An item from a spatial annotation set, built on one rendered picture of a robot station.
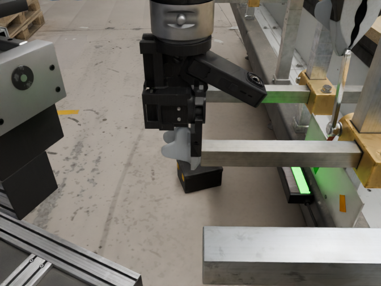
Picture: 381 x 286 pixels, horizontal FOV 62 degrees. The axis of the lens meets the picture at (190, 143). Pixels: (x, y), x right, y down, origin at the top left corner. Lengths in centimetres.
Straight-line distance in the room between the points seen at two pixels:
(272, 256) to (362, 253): 6
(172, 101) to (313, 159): 24
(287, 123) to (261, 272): 66
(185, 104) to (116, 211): 121
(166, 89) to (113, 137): 165
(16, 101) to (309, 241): 40
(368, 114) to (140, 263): 107
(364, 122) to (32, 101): 49
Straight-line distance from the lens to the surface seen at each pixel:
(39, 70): 52
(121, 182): 172
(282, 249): 24
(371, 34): 101
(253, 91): 42
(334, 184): 63
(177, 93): 41
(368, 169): 53
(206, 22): 38
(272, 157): 50
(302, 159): 51
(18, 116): 51
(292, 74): 136
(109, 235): 150
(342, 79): 49
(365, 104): 55
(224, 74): 41
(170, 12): 37
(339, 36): 45
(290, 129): 85
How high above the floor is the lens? 115
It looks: 36 degrees down
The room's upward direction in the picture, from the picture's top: straight up
